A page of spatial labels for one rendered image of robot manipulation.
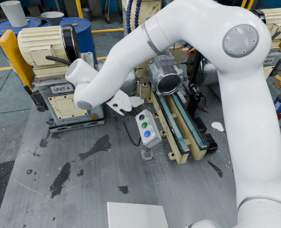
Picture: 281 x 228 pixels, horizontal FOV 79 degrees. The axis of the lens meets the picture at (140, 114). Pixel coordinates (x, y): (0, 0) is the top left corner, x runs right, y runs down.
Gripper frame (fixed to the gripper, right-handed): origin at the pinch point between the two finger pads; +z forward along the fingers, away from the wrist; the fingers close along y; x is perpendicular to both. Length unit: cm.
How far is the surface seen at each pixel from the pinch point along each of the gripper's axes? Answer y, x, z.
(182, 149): -13.2, -5.3, 28.0
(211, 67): 27, -42, 34
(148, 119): -3.0, -2.8, 6.4
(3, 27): 204, 112, -57
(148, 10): 60, -32, -4
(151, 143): -13.4, 0.7, 8.8
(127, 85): 25.6, 1.3, 4.6
